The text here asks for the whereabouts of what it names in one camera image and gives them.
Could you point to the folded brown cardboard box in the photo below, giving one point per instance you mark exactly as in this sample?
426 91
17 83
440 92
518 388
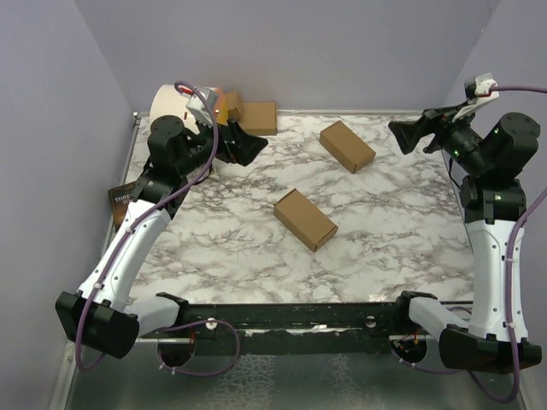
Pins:
346 147

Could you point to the large flat cardboard box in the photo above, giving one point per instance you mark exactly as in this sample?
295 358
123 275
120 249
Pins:
259 118

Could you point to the dark book three days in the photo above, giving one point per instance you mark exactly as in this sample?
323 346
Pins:
120 197

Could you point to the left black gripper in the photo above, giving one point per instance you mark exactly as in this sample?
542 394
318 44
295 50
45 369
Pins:
238 145

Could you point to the round white drawer cabinet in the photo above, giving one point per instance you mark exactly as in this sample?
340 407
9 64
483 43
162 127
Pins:
168 101

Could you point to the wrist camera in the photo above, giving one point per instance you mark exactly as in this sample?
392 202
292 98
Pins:
198 108
480 90

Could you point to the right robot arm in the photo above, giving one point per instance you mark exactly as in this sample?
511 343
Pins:
495 339

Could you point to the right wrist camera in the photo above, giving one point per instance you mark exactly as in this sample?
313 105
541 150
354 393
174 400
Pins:
480 90

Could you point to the small cardboard box at back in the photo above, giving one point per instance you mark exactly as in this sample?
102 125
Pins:
234 105

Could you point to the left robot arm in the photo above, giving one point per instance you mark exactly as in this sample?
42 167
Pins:
97 315

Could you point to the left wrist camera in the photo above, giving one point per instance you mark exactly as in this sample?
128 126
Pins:
198 108

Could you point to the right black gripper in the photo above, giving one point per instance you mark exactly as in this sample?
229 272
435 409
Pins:
409 133

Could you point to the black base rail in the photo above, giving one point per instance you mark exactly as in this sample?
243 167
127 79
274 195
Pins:
294 328

